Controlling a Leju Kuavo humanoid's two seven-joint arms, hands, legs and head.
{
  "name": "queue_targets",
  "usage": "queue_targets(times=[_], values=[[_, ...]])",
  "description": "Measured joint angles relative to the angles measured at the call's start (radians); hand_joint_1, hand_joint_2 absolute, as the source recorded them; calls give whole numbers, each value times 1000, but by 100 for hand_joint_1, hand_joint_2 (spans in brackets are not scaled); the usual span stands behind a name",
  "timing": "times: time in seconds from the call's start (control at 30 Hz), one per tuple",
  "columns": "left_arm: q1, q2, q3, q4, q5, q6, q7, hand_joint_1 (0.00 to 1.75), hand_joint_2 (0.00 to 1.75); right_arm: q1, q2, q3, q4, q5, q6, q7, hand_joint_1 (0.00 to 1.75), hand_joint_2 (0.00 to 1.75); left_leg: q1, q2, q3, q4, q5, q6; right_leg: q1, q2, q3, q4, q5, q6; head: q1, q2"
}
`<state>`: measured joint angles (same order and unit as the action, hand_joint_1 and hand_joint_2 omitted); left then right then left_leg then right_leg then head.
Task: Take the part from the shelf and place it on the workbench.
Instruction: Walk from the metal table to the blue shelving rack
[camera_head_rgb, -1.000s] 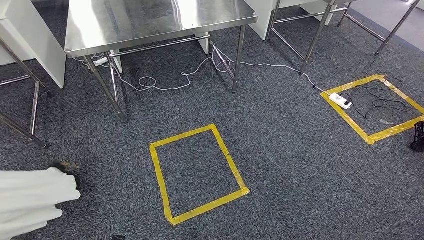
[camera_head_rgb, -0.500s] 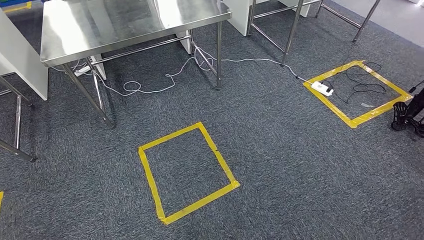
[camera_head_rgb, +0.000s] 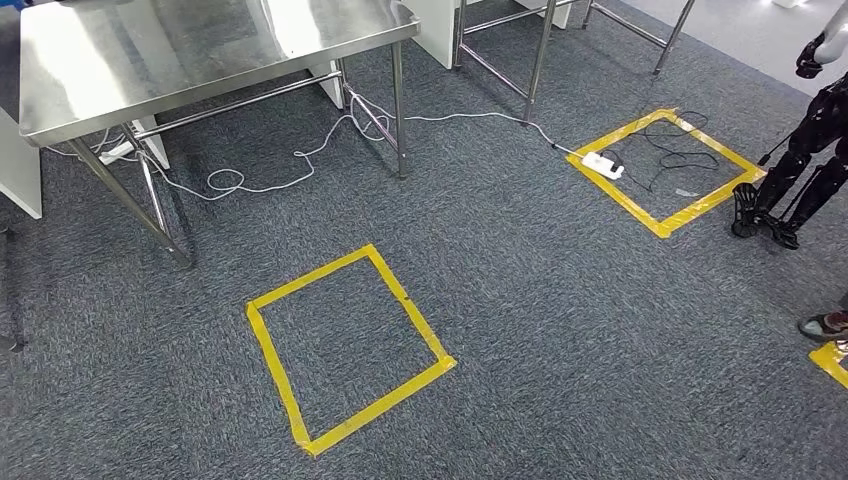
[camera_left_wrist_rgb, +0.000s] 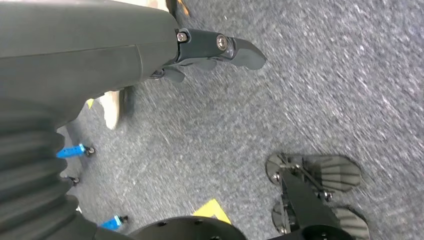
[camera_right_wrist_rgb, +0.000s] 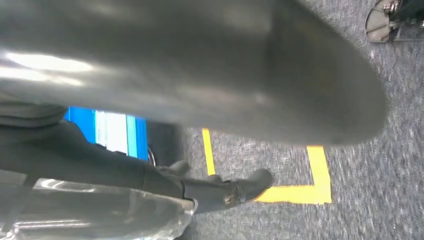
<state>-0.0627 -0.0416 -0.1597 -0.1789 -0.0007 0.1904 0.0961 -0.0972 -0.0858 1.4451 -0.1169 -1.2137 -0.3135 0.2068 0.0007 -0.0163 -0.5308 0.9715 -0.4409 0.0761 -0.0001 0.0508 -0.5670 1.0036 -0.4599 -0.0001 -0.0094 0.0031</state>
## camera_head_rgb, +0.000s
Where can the grey tape scrap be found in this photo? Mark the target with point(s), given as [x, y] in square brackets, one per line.
[687, 193]

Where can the white cabinet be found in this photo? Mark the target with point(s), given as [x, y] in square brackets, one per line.
[434, 26]
[16, 172]

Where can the stainless steel workbench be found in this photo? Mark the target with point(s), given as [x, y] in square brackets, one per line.
[199, 53]

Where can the white power strip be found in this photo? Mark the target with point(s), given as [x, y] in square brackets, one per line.
[116, 154]
[603, 166]

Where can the stainless steel table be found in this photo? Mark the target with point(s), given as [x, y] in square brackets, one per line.
[540, 60]

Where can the person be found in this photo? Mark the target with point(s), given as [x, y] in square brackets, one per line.
[825, 326]

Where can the yellow floor tape square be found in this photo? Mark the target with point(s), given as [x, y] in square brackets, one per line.
[828, 361]

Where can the small black humanoid robot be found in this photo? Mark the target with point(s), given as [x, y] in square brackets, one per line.
[818, 126]

